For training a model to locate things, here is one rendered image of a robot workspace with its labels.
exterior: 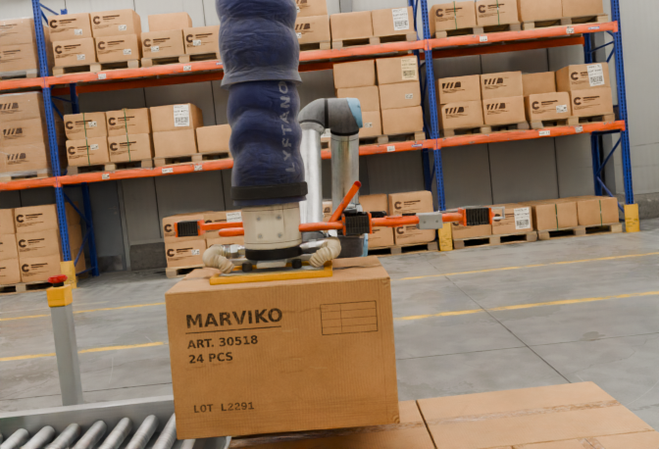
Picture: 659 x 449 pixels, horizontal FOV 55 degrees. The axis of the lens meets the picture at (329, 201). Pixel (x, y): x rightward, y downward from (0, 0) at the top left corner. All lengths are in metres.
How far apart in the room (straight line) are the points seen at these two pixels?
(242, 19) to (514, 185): 9.23
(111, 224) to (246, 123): 9.12
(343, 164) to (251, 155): 0.77
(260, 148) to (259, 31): 0.32
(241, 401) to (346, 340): 0.32
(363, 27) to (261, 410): 7.84
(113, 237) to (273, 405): 9.19
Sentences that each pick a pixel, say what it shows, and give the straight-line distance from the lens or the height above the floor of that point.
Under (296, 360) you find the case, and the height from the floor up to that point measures 0.84.
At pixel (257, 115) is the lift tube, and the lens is 1.77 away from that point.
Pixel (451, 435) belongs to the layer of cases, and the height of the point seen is 0.54.
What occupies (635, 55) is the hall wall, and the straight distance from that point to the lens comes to 11.67.
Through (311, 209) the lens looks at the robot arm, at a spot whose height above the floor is 1.20.
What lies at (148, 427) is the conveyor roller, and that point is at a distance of 2.29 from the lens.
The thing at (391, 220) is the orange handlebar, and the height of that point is 1.17.
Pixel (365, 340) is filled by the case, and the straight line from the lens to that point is 1.71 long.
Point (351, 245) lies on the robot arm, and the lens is 2.14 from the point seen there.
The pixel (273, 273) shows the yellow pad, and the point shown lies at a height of 1.07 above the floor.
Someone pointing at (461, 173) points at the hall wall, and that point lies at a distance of 10.56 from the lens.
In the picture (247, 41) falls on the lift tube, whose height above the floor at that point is 1.71.
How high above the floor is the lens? 1.34
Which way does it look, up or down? 3 degrees down
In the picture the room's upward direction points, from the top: 6 degrees counter-clockwise
